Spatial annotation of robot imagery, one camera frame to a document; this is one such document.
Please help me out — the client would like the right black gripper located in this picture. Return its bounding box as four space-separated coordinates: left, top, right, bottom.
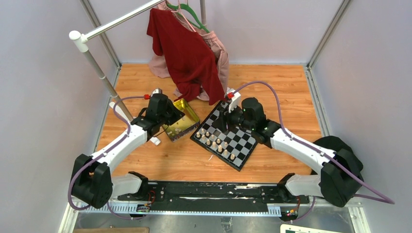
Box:
212 101 255 133

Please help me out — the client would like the gold metal tin box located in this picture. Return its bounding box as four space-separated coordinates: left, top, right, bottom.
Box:
162 99 200 142

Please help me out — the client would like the black white chess board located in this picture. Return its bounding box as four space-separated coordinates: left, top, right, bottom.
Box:
190 101 258 171

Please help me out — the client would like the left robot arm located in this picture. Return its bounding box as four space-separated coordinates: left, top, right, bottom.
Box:
68 93 185 210

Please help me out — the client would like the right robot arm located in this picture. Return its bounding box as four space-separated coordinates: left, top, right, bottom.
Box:
213 98 363 207

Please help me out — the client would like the pink garment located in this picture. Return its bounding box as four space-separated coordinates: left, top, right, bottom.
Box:
148 1 229 91

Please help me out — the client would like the dark red shirt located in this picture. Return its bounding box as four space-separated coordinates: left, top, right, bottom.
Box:
147 8 226 105

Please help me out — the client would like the black cloth pile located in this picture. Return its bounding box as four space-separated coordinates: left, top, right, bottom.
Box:
313 136 363 180

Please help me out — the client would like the green clothes hanger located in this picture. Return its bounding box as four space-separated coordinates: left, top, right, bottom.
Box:
166 1 210 33

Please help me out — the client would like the white metal clothes rack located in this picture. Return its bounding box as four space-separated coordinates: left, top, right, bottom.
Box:
69 0 206 146

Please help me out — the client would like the white camera right wrist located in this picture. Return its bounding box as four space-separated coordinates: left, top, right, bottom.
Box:
225 87 241 113

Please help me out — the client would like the white camera wrist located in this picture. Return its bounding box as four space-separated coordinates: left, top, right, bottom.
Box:
225 87 241 113
143 88 163 100

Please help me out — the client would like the white camera left wrist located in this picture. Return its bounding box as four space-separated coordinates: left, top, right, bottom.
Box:
143 88 163 100

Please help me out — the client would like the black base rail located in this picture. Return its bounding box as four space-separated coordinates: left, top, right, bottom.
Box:
114 181 309 216

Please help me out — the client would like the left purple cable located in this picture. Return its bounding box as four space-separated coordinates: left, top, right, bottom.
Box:
68 94 152 221

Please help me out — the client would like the purple cable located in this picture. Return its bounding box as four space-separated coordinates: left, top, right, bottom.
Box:
225 81 395 222
68 94 152 221

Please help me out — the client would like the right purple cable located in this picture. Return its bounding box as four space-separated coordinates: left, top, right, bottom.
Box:
225 81 395 222

